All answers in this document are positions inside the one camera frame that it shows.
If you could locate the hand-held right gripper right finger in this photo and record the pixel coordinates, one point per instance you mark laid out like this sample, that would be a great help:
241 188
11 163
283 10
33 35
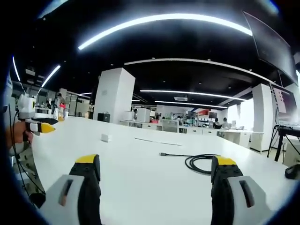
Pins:
236 189

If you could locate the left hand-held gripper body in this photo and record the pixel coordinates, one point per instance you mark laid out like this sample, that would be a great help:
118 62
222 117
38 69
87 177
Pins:
27 105

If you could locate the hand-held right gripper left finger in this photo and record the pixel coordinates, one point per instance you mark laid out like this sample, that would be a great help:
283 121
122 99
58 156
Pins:
70 187

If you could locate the white charger adapter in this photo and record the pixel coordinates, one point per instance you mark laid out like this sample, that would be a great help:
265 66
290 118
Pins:
106 138

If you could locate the black object at desk edge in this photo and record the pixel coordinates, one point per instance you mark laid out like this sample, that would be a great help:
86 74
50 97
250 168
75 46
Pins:
293 172

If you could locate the white desk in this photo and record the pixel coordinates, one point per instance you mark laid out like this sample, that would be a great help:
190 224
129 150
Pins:
145 182

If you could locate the person's left hand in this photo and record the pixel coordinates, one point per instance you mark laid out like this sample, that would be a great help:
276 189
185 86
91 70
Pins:
18 131

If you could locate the short ceiling light strip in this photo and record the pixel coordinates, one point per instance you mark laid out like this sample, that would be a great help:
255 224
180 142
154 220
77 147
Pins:
50 76

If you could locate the black box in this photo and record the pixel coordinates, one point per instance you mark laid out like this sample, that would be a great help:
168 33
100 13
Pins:
103 117

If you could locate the black stand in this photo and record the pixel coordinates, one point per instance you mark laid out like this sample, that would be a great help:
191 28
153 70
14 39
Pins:
281 138

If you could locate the thin white strip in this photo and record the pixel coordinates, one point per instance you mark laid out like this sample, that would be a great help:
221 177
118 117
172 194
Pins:
159 141

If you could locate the white mesh office chair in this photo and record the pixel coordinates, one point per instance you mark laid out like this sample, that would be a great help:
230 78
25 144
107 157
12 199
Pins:
170 125

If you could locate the white appliance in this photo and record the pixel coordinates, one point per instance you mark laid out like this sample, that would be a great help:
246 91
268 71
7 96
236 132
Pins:
143 115

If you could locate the computer monitor with pink window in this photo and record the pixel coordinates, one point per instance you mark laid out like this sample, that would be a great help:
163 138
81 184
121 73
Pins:
284 103

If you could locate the ceiling air vent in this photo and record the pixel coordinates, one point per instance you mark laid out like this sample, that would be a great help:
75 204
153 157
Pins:
181 99

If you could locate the large dark hanging screen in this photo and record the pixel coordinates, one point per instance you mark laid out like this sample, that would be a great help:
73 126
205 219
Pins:
272 47

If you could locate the long curved ceiling light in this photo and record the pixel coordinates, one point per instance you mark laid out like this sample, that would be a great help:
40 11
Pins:
164 17

